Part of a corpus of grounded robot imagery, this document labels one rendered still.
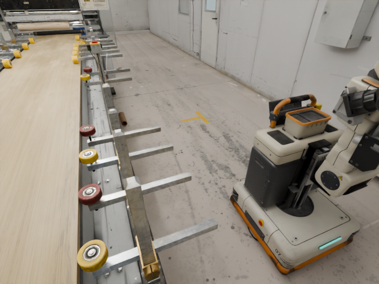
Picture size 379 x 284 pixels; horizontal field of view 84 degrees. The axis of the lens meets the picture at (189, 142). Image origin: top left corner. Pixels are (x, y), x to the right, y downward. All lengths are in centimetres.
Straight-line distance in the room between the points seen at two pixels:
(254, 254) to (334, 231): 54
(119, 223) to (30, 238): 40
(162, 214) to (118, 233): 84
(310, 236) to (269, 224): 24
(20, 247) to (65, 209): 15
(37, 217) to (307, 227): 147
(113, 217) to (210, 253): 82
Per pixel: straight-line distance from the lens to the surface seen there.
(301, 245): 156
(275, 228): 157
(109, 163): 112
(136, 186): 49
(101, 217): 118
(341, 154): 125
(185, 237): 81
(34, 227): 89
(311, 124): 140
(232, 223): 186
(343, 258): 200
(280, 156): 130
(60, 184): 99
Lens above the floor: 152
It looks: 35 degrees down
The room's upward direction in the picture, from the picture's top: straight up
